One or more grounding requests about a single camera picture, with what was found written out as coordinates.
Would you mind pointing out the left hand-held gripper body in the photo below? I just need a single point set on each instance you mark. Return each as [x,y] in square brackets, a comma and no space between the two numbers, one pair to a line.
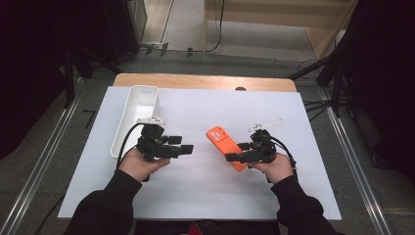
[151,140]

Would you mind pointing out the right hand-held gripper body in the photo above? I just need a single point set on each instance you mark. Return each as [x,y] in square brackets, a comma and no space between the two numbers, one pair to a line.
[263,147]

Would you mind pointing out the orange phone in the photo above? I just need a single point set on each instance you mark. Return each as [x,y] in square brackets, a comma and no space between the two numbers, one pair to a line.
[225,147]

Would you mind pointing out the white plastic bin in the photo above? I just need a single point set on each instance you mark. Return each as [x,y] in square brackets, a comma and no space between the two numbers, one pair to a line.
[137,114]

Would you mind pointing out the person's right hand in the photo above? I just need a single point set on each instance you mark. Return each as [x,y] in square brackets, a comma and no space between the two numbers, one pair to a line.
[277,169]

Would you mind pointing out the person's left hand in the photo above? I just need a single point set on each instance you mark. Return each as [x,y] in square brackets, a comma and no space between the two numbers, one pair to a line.
[137,166]

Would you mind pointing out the white board sheet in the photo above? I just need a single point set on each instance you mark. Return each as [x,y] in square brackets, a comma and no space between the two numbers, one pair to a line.
[202,107]

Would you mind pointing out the wooden table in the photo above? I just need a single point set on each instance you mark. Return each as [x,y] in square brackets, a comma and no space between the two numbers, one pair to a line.
[195,81]

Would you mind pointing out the black stand legs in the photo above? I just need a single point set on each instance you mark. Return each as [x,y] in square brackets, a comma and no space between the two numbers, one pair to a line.
[69,81]
[336,81]

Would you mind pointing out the light wooden furniture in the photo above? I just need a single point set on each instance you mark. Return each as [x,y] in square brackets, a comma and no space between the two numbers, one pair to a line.
[287,13]

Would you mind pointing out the black curtain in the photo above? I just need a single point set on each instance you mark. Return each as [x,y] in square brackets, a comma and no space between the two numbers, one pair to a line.
[32,49]
[385,65]

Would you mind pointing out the metal floor rail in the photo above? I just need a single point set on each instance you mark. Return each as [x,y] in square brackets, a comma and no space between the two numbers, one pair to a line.
[355,166]
[39,166]

